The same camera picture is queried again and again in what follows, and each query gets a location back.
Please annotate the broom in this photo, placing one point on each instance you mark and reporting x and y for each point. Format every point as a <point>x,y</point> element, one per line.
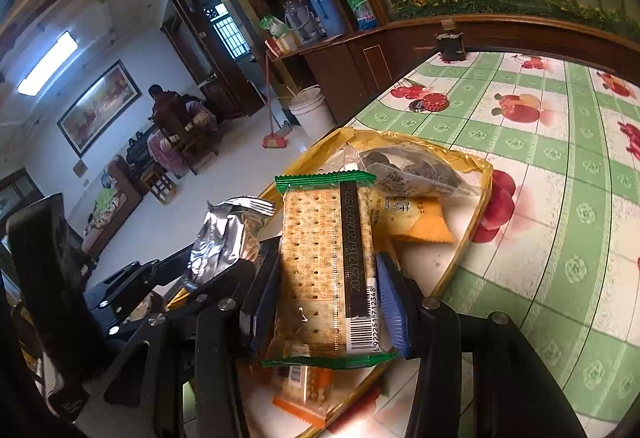
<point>276,138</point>

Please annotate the yellow cardboard tray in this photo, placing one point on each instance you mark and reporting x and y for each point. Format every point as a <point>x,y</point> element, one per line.
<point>440,268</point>

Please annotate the orange-edged cracker packet black strip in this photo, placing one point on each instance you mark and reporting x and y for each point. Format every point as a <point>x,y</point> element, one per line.
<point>305,393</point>

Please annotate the grey thermos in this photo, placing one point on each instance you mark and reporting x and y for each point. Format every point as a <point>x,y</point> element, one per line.
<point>300,20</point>

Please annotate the framed wall painting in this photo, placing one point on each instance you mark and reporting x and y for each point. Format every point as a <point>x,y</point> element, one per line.
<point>97,108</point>

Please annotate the clear packet of dark plums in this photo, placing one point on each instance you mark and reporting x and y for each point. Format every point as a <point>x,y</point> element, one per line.
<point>415,170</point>

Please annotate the red bottle cap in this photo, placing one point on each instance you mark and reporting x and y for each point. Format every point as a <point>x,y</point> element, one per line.
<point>435,102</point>

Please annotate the dark bottle cap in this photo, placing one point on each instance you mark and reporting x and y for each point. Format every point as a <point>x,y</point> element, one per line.
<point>416,105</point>

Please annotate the green-edged cracker packet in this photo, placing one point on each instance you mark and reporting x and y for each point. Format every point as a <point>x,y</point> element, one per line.
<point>320,268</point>

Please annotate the wooden cabinet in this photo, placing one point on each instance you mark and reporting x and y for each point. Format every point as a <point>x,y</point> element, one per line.
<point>360,68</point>

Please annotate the ceiling light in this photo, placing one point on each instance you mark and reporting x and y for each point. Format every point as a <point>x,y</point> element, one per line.
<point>47,63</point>

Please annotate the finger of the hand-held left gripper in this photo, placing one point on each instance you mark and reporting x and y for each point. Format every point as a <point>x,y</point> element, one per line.
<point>135,283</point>
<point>220,283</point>

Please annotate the sofa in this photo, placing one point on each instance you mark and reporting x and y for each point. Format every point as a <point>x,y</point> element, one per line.
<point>110,208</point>

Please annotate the wooden stool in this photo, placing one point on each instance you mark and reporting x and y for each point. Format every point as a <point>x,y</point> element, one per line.
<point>160,185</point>

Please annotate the green bag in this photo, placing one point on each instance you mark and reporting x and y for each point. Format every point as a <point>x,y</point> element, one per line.
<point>271,25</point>

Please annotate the blue thermos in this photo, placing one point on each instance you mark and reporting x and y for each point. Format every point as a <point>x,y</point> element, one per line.
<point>327,13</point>

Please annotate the yellow-orange biscuit packet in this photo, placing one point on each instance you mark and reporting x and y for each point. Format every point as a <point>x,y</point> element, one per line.
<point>410,218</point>

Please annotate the silver foil snack packet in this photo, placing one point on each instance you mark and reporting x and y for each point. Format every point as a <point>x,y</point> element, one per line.
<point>220,238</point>

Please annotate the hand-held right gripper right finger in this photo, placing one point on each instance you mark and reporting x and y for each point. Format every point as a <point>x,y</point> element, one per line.
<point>392,308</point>

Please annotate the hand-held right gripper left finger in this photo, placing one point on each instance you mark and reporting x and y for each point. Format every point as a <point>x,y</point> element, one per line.
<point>265,310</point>

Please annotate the white bucket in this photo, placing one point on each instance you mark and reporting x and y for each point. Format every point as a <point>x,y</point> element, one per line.
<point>312,115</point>

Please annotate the small dark jar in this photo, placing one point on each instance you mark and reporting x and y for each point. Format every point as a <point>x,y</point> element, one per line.
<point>450,43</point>

